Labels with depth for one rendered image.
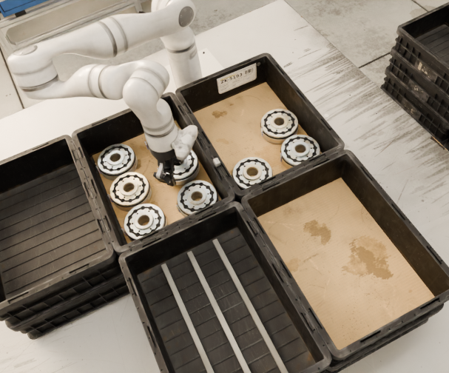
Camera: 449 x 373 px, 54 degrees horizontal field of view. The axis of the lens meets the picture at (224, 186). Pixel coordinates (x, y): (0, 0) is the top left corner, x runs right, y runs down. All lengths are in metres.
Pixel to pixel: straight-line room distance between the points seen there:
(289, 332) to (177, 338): 0.24
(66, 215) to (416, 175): 0.98
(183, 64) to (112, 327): 0.77
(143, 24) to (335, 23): 1.92
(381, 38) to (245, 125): 1.74
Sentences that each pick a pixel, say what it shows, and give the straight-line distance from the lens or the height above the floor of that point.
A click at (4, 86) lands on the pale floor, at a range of 3.04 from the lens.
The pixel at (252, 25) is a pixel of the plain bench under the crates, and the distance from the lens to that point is 1.81.
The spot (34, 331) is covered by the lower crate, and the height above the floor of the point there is 0.73.
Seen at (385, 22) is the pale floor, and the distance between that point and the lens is 3.01.
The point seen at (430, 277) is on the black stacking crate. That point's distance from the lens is 1.06.
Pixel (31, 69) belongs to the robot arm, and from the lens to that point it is 1.08.
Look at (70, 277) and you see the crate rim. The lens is 1.03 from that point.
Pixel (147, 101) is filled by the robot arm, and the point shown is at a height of 1.19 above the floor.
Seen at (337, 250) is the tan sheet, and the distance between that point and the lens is 1.08.
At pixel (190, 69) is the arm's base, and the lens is 1.39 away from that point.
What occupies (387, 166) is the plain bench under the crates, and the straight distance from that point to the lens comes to 1.39.
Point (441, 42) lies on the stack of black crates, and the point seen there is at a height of 0.49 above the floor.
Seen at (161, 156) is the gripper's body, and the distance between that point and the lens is 1.03.
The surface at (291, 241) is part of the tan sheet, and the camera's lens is 1.08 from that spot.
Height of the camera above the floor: 1.80
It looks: 57 degrees down
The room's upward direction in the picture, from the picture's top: 9 degrees counter-clockwise
